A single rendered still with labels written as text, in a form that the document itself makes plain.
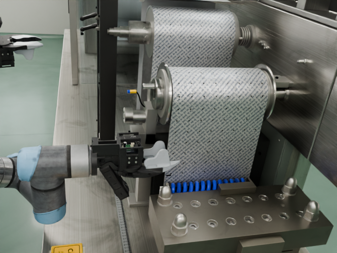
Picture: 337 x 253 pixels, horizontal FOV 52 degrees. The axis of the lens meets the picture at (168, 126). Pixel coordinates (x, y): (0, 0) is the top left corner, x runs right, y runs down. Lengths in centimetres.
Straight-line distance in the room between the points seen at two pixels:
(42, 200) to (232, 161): 47
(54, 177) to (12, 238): 149
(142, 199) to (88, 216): 16
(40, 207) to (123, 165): 21
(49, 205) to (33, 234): 143
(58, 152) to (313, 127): 58
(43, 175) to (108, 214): 27
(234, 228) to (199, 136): 22
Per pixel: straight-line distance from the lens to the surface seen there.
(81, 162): 79
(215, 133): 85
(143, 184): 98
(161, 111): 82
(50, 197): 84
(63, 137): 135
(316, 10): 96
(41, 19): 640
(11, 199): 256
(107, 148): 79
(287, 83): 93
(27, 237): 226
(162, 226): 78
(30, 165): 79
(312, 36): 89
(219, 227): 80
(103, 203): 103
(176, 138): 82
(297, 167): 123
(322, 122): 85
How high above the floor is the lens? 156
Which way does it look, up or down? 27 degrees down
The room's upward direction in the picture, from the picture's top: 6 degrees clockwise
